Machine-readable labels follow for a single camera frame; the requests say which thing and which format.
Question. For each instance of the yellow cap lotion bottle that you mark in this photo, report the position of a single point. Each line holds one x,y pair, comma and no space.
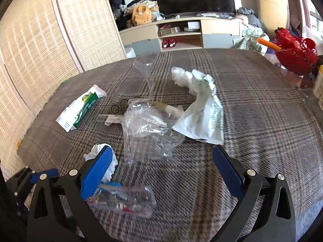
317,89

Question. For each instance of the woven rattan screen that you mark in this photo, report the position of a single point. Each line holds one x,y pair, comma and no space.
44,43

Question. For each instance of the cream tall cabinet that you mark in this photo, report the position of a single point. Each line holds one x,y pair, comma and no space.
273,14

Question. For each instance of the silver blister pack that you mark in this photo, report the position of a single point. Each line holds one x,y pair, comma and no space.
137,201

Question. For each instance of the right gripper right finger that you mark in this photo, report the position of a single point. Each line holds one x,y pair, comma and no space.
276,218

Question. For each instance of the white bubble plastic piece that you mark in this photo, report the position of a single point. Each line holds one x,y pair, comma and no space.
181,77

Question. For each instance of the crumpled white tissue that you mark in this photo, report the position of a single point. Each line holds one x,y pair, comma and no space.
111,167

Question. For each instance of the cream tv cabinet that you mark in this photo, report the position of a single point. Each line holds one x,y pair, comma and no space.
182,34

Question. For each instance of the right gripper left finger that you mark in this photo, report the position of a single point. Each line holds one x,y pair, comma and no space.
47,220

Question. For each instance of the grey plaid table cloth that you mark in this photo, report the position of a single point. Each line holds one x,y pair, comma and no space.
267,127

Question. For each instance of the small round wheels pack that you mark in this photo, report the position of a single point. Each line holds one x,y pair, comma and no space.
120,107

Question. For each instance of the floral cloth pile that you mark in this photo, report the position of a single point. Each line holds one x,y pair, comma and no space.
248,40

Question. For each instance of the red plastic basket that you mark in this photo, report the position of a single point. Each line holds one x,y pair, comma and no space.
298,55

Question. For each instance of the yellow brown bag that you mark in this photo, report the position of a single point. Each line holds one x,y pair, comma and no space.
141,15

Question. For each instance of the pink curtain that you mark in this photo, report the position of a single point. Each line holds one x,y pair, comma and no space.
299,14

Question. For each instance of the orange foam stick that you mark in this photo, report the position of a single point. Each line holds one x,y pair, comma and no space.
269,44

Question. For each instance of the clear plastic bag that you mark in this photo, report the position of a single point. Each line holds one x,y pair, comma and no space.
147,131

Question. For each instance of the green white paper carton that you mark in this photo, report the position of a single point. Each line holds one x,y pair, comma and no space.
72,115

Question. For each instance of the dotted white plastic wrapper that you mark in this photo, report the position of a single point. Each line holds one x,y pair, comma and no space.
109,119

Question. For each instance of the cream tube wrapper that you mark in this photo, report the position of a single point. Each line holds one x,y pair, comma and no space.
168,109

